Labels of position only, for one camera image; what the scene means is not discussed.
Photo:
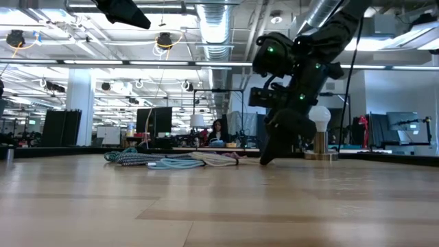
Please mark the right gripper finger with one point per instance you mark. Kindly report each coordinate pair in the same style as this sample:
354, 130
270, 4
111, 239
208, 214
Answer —
268, 151
279, 147

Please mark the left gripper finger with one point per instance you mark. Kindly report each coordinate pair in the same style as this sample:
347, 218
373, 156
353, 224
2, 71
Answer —
128, 10
127, 21

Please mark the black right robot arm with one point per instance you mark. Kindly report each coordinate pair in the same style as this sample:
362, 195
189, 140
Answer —
329, 34

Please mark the grey monitor on arm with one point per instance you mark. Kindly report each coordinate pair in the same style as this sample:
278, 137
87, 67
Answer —
403, 120

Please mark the red robot arm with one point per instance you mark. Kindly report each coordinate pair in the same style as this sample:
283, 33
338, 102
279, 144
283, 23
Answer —
363, 127

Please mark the wooden background table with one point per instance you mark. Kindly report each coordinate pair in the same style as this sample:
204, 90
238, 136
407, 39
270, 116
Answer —
247, 149

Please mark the light bulb on wooden base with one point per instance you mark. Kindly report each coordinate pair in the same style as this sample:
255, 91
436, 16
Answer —
322, 116

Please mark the yellow bowl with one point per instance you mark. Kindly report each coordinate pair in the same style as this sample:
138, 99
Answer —
231, 145

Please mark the grey translucent cover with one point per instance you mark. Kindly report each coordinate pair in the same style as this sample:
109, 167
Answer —
240, 121

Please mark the blue basket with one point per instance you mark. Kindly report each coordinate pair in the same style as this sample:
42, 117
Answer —
217, 143

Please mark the person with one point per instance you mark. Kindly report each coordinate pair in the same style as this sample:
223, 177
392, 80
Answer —
217, 132

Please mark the long ceiling light strip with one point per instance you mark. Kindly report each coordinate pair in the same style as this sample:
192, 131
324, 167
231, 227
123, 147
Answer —
164, 62

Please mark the white shade table lamp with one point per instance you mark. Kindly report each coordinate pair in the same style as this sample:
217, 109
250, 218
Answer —
197, 120

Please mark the dark grey curtain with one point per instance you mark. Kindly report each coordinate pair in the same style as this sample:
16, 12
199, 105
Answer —
379, 130

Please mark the white pillar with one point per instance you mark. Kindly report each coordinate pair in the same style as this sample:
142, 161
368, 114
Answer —
80, 103

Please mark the black computer monitor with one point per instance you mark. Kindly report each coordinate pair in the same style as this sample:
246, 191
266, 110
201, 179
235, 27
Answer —
159, 121

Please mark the round ceiling sensor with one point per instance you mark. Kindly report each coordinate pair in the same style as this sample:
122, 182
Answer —
276, 19

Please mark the white cabinet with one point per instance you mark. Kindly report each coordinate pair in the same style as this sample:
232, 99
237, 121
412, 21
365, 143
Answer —
109, 135

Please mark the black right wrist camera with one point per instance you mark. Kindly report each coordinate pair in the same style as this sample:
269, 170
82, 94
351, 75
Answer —
264, 97

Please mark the black gantry frame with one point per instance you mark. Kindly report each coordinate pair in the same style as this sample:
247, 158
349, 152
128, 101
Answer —
331, 94
219, 90

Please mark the silver ventilation duct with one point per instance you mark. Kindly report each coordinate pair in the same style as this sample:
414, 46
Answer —
319, 13
215, 27

